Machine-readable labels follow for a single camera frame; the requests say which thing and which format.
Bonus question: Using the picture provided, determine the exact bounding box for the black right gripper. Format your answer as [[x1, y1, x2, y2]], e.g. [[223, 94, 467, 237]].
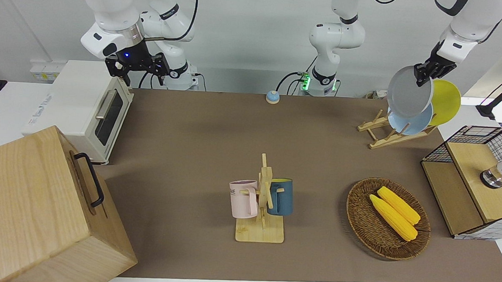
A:
[[104, 39, 171, 88]]

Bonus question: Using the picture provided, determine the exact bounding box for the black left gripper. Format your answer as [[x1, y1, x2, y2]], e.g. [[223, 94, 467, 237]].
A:
[[414, 41, 458, 89]]

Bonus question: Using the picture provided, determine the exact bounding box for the gray plate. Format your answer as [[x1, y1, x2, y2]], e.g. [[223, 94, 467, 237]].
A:
[[386, 64, 435, 120]]

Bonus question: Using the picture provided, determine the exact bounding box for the yellow plate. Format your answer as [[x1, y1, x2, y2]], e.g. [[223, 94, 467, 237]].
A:
[[428, 79, 463, 127]]

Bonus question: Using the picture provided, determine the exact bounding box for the light blue plate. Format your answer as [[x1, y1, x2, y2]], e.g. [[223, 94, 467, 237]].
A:
[[387, 100, 434, 137]]

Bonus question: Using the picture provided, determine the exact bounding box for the wooden plate rack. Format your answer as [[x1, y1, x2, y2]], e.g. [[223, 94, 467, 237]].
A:
[[356, 108, 439, 152]]

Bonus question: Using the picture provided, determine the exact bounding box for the wooden mug rack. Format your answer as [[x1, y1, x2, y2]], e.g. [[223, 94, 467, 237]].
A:
[[235, 152, 288, 244]]

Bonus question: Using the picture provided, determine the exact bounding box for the white toaster oven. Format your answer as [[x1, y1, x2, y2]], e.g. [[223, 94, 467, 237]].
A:
[[20, 58, 135, 167]]

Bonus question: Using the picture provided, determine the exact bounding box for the wooden shelf insert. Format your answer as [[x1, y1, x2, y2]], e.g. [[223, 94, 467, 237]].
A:
[[419, 140, 502, 238]]

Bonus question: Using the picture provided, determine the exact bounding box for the brown table mat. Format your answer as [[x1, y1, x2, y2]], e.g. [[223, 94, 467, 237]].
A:
[[91, 86, 502, 282]]

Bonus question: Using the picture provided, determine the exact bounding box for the yellow corn cob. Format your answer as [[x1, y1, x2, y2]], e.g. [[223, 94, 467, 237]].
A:
[[375, 186, 422, 226], [367, 194, 420, 242]]

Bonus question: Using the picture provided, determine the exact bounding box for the round wicker basket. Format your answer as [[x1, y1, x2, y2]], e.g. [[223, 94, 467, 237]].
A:
[[344, 176, 433, 263]]

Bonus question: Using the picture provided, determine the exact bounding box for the pink mug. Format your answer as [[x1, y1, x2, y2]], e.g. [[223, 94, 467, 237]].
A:
[[228, 179, 260, 220]]

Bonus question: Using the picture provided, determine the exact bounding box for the dark blue mug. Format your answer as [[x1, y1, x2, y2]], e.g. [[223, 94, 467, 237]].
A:
[[267, 178, 295, 216]]

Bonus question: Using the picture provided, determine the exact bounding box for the white wall socket box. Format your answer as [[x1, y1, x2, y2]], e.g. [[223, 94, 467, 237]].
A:
[[29, 61, 64, 82]]

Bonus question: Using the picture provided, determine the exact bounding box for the wooden box with black handle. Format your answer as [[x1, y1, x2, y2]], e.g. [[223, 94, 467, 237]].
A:
[[0, 123, 144, 282]]

